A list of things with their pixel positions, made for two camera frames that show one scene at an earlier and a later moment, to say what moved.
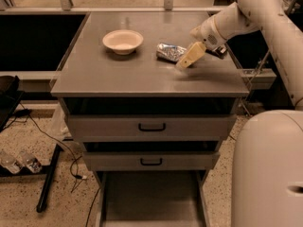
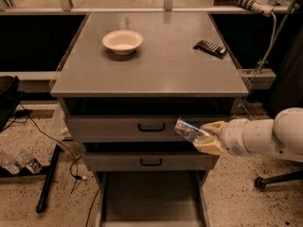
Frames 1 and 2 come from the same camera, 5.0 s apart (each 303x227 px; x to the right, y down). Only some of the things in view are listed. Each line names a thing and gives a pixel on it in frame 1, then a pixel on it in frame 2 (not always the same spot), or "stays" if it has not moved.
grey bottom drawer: x=152 y=199 stays
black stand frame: x=10 y=93 stays
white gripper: x=207 y=35 -> x=234 y=137
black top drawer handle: x=151 y=129 stays
